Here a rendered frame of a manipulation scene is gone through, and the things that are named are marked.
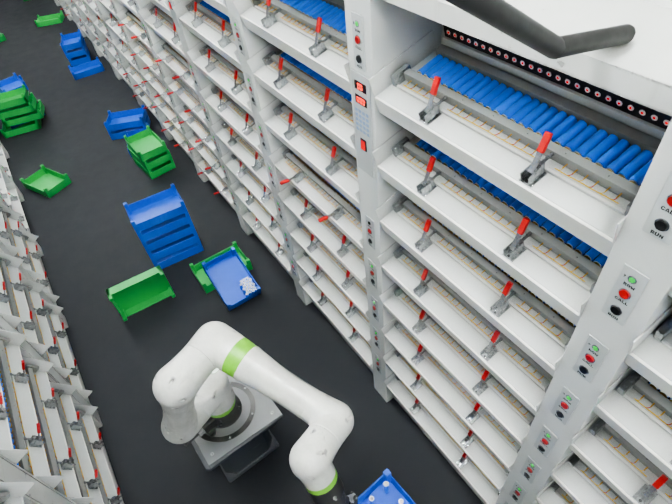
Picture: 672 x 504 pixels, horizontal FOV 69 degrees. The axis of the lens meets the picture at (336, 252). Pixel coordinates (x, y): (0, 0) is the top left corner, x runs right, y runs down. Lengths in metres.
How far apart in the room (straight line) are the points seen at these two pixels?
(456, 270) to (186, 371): 0.78
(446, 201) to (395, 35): 0.38
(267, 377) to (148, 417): 1.20
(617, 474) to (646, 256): 0.61
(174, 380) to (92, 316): 1.68
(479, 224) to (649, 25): 0.48
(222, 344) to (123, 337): 1.46
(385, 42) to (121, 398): 2.09
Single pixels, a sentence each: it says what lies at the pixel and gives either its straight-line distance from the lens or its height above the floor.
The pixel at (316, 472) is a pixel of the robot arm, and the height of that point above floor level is 0.83.
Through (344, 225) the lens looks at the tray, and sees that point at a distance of 1.67.
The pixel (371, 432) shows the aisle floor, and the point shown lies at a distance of 2.27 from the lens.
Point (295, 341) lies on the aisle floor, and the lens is 2.54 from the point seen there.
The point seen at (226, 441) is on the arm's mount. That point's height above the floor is 0.31.
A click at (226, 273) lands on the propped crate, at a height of 0.07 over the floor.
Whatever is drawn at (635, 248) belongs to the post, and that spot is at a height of 1.53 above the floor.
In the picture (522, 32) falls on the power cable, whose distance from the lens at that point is 0.59.
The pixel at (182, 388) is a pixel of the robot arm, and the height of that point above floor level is 0.92.
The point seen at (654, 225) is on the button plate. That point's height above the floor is 1.59.
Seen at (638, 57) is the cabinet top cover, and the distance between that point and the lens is 0.78.
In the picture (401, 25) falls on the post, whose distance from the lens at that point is 1.16.
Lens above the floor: 2.09
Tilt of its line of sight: 46 degrees down
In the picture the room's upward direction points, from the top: 8 degrees counter-clockwise
